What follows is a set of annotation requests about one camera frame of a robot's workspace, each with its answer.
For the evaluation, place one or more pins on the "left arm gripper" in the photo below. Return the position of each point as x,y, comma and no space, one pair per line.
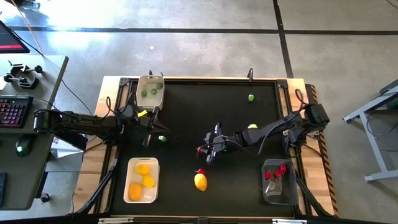
148,122

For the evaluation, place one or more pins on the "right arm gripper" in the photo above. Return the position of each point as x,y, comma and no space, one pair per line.
219,143

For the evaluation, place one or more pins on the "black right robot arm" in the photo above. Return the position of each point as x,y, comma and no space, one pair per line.
273,127

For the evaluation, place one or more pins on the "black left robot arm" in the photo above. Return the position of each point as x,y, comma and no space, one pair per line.
77,124

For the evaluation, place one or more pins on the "yellow tape tag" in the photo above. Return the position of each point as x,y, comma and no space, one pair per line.
142,113

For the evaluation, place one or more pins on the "small white plastic basket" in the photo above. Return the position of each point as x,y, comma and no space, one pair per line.
150,101

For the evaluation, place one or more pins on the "large orange citrus fruit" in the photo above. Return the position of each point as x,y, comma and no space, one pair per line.
200,182

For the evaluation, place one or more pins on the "black table mat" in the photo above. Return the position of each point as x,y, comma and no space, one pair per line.
233,174

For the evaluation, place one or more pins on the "large white plastic basket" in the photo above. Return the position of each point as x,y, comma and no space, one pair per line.
152,196

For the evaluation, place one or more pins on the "wooden table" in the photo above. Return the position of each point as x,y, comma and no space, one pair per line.
90,168

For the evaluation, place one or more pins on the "clear plastic bin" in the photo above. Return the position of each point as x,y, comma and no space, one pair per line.
280,196

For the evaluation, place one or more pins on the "white paper sheet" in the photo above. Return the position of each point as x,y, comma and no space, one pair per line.
62,151

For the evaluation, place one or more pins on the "yellow black hazard tape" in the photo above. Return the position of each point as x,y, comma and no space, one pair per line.
325,149

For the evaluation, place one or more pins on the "black round knob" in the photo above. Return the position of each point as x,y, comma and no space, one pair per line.
45,197

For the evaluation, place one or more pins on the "grey desk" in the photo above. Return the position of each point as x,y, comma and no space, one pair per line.
28,168

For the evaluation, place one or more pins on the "black computer mouse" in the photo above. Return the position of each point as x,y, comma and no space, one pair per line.
22,146

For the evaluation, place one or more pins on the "black bench clamp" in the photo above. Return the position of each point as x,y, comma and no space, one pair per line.
18,67
26,82

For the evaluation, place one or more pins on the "backlit black keyboard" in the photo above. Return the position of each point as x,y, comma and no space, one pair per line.
14,110

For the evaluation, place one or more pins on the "grey metal stand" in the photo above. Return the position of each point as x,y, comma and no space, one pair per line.
373,133

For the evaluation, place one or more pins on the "black computer monitor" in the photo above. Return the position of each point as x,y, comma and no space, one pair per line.
9,39

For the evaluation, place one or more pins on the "clear plastic bottle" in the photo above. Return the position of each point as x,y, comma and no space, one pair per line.
31,5

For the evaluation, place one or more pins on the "black aluminium rig frame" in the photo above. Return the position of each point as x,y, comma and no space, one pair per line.
123,81

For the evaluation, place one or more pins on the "silver metal bracket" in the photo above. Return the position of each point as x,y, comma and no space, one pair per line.
115,220
289,221

